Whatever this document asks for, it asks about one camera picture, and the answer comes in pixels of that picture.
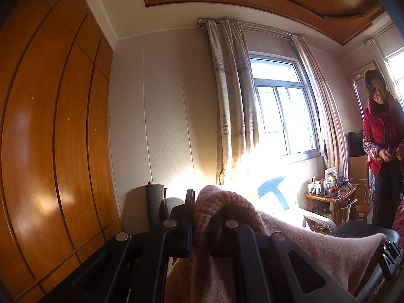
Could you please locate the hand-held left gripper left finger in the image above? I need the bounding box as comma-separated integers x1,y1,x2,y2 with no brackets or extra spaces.
41,189,196,303

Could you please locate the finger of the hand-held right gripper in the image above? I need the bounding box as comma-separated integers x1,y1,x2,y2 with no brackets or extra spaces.
380,240,404,286

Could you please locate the metal tube frame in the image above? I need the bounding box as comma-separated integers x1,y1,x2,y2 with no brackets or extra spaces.
351,69,367,116

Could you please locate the group of bottles and jars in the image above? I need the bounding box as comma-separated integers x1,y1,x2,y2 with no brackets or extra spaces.
308,167,354,198

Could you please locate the black television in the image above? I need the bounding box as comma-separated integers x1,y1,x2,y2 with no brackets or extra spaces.
348,130,365,158

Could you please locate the dark rolled mat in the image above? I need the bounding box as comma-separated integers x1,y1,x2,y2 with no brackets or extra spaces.
145,182,166,228

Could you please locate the pink knitted sweater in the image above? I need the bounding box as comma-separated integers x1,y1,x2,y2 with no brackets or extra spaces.
164,185,387,303

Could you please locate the wooden stool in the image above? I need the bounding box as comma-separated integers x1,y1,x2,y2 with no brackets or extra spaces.
353,204,370,222

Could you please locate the cardboard box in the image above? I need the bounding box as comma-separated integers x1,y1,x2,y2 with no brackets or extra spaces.
349,156,370,181

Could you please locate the wooden side table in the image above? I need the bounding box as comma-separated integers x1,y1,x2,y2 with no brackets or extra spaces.
305,186,357,225

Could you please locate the metal curtain rod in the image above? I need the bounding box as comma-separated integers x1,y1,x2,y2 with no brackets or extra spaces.
197,18,221,30

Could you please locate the wooden wardrobe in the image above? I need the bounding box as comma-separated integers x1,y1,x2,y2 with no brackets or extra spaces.
0,0,123,303

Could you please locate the grey sofa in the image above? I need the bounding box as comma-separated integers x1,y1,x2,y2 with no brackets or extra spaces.
164,173,339,235

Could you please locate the white blue patterned throw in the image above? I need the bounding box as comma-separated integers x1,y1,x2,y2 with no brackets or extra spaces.
257,177,288,211

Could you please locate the patterned beige curtain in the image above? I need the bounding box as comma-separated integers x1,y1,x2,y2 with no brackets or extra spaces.
205,19,260,186

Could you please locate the large window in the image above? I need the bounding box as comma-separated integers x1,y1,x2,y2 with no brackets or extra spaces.
249,55,321,165

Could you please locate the narrow window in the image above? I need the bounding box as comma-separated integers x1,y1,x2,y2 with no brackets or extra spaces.
385,49,404,105

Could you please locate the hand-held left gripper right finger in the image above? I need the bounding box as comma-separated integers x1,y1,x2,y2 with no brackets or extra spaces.
210,213,357,303

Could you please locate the plain beige curtain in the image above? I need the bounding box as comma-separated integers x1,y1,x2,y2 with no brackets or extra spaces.
290,35,348,177
363,38,395,93

